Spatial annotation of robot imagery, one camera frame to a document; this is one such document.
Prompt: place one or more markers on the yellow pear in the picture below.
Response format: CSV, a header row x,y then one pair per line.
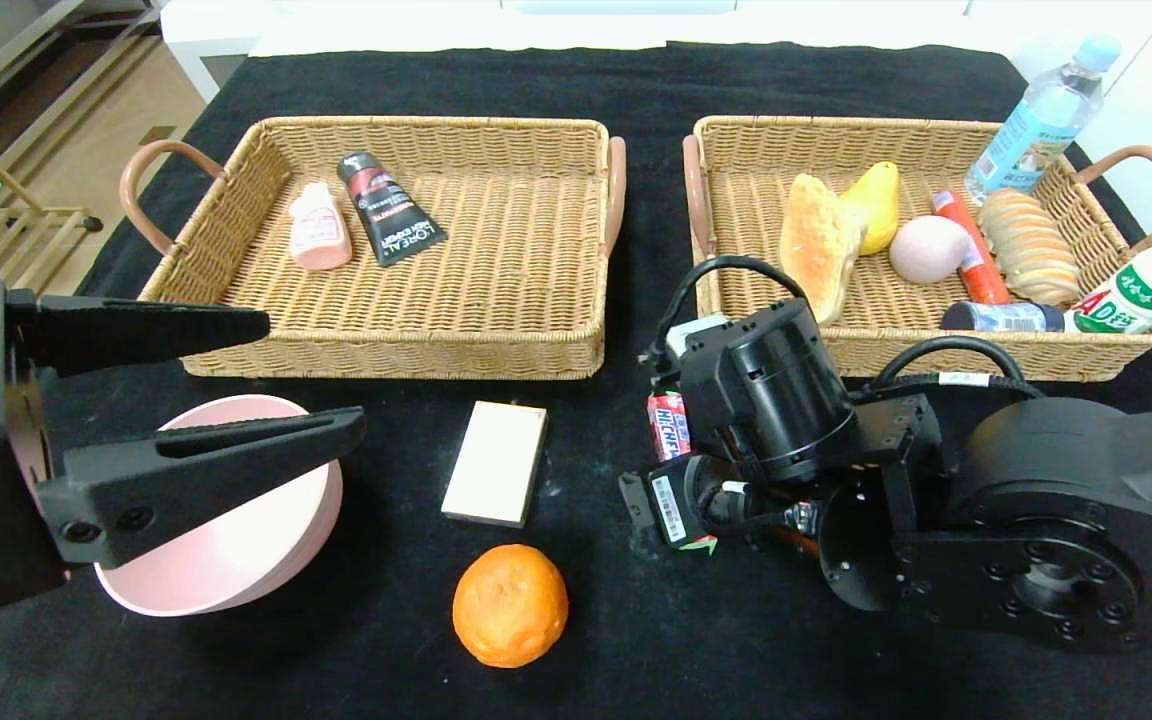
x,y
878,205

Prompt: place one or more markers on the clear water bottle blue label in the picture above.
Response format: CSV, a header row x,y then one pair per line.
x,y
1036,125

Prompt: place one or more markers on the black table cloth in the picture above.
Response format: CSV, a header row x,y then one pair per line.
x,y
616,90

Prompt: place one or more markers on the small pink bottle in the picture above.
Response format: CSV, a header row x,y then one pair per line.
x,y
320,235

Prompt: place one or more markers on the orange sausage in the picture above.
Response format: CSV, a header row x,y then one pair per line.
x,y
976,260

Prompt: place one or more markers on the black cosmetic tube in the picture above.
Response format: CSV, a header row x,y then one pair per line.
x,y
388,212

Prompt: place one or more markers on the small dark blue bottle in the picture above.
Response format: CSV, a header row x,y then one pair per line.
x,y
996,317

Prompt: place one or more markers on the pink bowl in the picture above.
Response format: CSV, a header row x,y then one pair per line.
x,y
236,550

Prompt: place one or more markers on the red strawberry candy stick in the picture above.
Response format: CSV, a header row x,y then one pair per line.
x,y
668,425

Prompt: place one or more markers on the white milk bottle green label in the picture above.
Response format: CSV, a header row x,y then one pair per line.
x,y
1146,285

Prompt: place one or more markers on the low dark shelf unit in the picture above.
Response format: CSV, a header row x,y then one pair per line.
x,y
66,70

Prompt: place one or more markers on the orange tangerine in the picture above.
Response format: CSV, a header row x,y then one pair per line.
x,y
510,605

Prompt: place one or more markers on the wicker basket holding toiletries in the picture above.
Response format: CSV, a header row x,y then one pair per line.
x,y
516,280

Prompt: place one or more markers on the wooden rack on casters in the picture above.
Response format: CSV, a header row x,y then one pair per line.
x,y
46,212

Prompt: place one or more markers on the white table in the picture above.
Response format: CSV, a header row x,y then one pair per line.
x,y
226,30

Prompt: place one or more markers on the wicker basket holding food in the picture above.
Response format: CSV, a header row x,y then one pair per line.
x,y
916,310

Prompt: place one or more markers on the ridged bread roll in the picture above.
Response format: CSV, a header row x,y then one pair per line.
x,y
1036,250

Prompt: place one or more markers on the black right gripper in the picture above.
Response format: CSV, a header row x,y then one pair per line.
x,y
669,506

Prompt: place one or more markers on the flat toasted bread slice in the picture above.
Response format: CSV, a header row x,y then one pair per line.
x,y
816,250

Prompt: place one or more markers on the white playing card box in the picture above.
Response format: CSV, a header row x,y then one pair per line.
x,y
494,460

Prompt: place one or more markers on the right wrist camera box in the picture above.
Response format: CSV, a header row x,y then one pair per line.
x,y
696,330

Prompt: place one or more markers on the pale purple round bun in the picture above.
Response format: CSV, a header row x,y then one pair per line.
x,y
926,250

